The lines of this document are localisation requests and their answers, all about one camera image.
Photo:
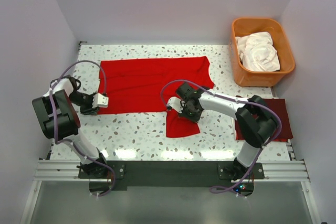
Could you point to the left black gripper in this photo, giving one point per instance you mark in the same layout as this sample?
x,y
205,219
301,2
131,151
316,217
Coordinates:
x,y
89,110

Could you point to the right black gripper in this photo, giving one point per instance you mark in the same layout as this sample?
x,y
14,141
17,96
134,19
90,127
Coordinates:
x,y
195,118

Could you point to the bright red t shirt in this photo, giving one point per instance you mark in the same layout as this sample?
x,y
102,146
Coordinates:
x,y
145,85

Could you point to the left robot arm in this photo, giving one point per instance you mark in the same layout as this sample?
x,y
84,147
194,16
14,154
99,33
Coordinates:
x,y
59,120

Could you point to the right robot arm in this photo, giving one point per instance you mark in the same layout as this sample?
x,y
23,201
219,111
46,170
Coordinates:
x,y
227,105

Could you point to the white folded t shirt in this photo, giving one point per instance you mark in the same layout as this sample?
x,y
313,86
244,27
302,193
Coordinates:
x,y
234,128

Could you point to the orange plastic basket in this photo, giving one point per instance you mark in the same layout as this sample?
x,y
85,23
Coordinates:
x,y
246,78

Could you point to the white crumpled t shirt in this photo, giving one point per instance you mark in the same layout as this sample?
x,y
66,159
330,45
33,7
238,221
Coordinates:
x,y
257,53

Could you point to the dark red folded t shirt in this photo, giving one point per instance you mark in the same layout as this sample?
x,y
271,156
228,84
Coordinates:
x,y
281,119

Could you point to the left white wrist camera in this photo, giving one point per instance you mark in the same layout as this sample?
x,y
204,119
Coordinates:
x,y
100,101

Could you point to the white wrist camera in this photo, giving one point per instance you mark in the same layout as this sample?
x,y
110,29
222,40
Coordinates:
x,y
100,101
176,104

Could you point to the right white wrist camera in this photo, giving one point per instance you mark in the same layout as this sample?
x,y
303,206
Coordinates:
x,y
176,104

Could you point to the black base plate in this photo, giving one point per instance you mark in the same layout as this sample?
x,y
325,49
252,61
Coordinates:
x,y
215,175

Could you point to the aluminium rail frame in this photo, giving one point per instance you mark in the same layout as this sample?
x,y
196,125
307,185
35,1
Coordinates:
x,y
275,171

